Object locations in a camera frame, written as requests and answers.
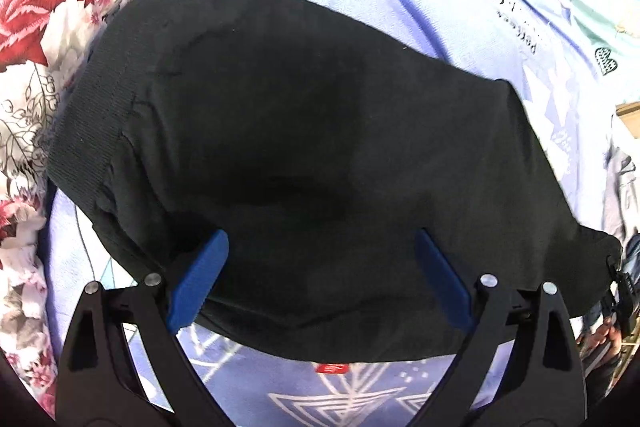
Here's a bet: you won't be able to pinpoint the red floral quilt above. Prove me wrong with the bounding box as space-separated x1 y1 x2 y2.
0 0 224 418

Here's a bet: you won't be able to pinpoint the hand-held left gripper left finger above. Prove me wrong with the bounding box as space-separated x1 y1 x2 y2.
55 228 236 427

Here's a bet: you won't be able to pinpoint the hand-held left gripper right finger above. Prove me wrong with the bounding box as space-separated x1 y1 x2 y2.
414 227 587 427

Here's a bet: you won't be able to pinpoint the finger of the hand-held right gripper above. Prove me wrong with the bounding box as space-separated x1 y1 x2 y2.
606 252 640 310

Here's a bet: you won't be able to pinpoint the person's right hand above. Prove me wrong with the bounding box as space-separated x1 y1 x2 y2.
575 319 626 358

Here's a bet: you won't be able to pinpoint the grey garment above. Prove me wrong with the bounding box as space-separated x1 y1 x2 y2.
602 146 640 244

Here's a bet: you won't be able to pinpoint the black pants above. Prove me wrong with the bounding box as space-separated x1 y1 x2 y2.
46 0 624 364

